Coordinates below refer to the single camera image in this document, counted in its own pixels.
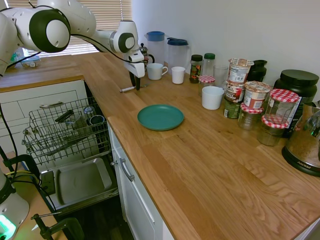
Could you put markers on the glass jar red checkered lid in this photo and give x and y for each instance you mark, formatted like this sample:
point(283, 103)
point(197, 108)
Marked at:
point(281, 106)
point(206, 86)
point(250, 117)
point(271, 133)

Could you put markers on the black protein tub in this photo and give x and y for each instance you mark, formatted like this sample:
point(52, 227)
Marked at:
point(298, 83)

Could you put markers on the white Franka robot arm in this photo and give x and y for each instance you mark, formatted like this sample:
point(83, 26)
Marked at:
point(57, 22)

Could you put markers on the small white cup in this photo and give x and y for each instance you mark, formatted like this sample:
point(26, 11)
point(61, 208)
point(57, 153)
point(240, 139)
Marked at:
point(178, 75)

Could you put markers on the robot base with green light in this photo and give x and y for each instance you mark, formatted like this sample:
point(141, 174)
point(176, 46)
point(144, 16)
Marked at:
point(12, 210)

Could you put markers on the brown robot mounting board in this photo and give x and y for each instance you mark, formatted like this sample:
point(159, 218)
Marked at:
point(37, 202)

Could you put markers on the white cabinet with drawer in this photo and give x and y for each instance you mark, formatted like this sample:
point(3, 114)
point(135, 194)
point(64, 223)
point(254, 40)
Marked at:
point(135, 205)

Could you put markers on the black mug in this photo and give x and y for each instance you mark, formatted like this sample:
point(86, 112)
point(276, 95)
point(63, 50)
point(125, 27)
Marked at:
point(96, 120)

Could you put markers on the clear pitcher light blue lid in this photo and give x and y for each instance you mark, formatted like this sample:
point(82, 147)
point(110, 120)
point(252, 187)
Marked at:
point(155, 47)

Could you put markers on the red oatmeal cup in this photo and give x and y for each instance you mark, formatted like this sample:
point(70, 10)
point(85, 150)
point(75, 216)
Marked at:
point(233, 91)

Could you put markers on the large white mug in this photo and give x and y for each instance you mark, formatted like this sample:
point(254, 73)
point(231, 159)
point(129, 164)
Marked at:
point(153, 72)

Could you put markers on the silver knife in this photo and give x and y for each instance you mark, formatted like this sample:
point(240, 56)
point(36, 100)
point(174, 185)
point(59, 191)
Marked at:
point(127, 89)

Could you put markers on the clear glass container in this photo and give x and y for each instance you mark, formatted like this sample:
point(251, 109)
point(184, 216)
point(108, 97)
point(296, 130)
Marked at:
point(75, 122)

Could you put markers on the silver cabinet knob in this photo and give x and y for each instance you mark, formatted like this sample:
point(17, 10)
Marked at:
point(114, 163)

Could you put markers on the dishwasher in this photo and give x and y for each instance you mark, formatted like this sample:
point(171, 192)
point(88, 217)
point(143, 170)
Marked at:
point(47, 182)

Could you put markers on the dark spice jar green lid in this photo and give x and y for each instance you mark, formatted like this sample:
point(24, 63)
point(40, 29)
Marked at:
point(195, 67)

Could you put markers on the green oatmeal cup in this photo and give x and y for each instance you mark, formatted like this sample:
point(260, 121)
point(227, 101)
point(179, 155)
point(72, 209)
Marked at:
point(231, 108)

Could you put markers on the clear pitcher dark blue lid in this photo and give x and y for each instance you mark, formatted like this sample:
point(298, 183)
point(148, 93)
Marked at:
point(176, 55)

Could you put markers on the wide white cup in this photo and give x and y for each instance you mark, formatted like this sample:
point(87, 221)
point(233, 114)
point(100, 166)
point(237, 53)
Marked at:
point(212, 98)

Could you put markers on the glass French press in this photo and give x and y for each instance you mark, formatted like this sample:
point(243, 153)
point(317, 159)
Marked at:
point(143, 51)

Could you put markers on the stainless steel electric kettle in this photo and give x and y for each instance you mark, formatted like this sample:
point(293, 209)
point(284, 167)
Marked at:
point(302, 140)

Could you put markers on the clear bottle green lid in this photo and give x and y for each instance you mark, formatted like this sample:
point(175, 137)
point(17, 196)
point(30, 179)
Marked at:
point(209, 63)

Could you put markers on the clear drinking glass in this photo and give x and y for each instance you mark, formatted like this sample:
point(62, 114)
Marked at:
point(221, 76)

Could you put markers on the clear glass jar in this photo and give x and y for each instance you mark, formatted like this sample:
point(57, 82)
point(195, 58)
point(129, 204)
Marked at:
point(88, 111)

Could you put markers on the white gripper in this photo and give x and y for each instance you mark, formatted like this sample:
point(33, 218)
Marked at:
point(136, 66)

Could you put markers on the black vase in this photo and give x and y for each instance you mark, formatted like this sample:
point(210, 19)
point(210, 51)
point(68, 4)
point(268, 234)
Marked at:
point(257, 71)

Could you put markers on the window blind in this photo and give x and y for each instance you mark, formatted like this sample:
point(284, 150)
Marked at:
point(110, 15)

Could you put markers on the clear plastic food container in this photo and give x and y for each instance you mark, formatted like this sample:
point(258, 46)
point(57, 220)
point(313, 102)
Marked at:
point(30, 62)

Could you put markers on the teal plate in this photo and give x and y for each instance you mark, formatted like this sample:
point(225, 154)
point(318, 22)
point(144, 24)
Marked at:
point(160, 117)

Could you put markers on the pale rectangular baking pan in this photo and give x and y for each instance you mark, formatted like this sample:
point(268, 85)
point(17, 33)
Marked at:
point(82, 180)

